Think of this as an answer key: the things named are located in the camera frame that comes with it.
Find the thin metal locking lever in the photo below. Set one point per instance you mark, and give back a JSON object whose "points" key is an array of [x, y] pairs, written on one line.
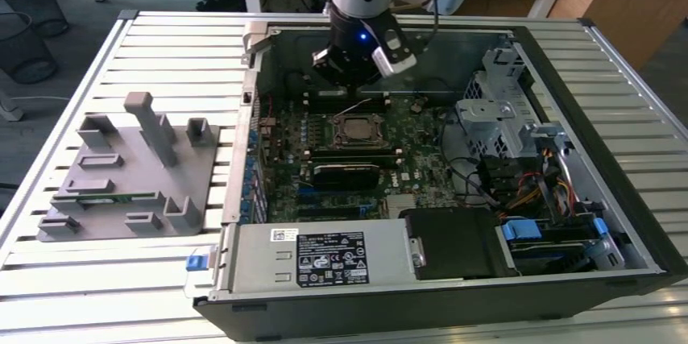
{"points": [[355, 106], [368, 140]]}

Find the black CPU socket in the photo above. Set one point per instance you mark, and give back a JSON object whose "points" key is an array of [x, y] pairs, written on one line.
{"points": [[339, 143]]}

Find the black RAM slot bank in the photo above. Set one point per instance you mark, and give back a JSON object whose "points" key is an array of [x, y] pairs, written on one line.
{"points": [[328, 97], [350, 156]]}

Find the silver metal drive cage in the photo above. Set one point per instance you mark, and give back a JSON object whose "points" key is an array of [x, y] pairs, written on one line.
{"points": [[484, 118]]}

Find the small black graphics card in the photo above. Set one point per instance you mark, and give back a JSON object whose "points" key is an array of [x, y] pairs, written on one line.
{"points": [[344, 178]]}

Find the green motherboard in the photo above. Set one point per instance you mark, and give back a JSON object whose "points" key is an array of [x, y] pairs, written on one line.
{"points": [[424, 167]]}

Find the small silver heatsink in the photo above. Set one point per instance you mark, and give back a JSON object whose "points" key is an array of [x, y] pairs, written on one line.
{"points": [[400, 204]]}

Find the grey plastic parts rack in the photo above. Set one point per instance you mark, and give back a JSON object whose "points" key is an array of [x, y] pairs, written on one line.
{"points": [[135, 146]]}

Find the silver power supply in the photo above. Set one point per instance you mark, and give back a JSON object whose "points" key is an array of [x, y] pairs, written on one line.
{"points": [[252, 255]]}

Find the blue disk carrier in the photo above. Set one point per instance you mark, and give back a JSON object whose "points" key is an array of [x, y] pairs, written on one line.
{"points": [[520, 233]]}

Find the green RAM stick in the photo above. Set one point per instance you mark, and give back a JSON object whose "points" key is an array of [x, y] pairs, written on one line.
{"points": [[120, 198]]}

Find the wooden cabinet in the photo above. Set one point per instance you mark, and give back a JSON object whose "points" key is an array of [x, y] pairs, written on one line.
{"points": [[634, 5]]}

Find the black mesh waste bin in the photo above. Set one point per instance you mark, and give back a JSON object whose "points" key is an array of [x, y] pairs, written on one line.
{"points": [[48, 9], [27, 54]]}

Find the blue case latch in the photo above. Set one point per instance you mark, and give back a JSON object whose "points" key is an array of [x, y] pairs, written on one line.
{"points": [[196, 262]]}

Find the blue plastic clip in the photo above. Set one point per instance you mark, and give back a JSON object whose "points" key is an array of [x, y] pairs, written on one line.
{"points": [[599, 228]]}

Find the black open PC case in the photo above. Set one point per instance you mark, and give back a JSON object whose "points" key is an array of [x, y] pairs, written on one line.
{"points": [[376, 316]]}

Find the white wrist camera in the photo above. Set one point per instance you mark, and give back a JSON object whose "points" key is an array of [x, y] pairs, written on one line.
{"points": [[395, 66]]}

